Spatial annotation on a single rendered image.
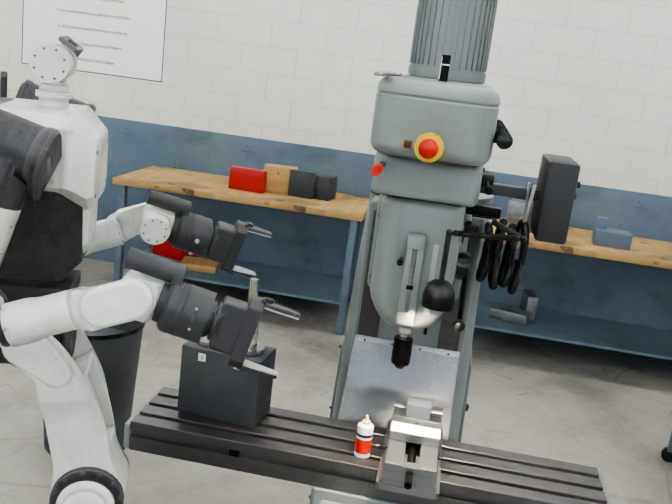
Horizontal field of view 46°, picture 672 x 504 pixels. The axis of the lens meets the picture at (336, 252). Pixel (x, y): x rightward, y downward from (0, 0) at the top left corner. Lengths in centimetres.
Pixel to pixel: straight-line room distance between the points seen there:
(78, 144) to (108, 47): 529
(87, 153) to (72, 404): 49
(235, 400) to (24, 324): 89
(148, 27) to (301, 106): 135
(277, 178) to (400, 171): 405
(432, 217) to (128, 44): 503
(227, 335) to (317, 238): 503
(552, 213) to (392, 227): 48
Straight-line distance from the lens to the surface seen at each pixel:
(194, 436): 208
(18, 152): 128
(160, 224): 175
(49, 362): 156
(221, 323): 129
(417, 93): 165
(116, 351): 363
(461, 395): 246
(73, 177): 141
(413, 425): 199
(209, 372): 210
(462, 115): 165
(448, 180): 176
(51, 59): 147
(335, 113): 616
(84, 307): 128
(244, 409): 210
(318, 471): 204
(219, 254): 182
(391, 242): 183
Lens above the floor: 193
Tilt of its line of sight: 14 degrees down
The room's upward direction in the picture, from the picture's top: 7 degrees clockwise
